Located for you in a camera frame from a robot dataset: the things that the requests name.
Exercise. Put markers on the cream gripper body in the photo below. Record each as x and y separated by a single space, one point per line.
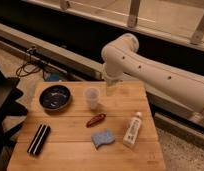
111 89

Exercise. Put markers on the dark blue ceramic bowl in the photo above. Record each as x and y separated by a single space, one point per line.
55 97

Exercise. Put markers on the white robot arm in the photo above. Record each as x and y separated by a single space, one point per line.
120 56

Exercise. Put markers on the clear plastic cup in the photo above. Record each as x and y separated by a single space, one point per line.
92 97

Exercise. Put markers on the blue sponge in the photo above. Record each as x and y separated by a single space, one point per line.
102 138

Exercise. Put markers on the white tube bottle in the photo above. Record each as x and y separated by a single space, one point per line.
130 136

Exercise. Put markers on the blue object on floor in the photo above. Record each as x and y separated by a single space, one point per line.
53 77

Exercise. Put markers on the black white striped box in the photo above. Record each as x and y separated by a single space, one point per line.
39 139

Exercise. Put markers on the metal railing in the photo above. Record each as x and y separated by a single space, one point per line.
178 20

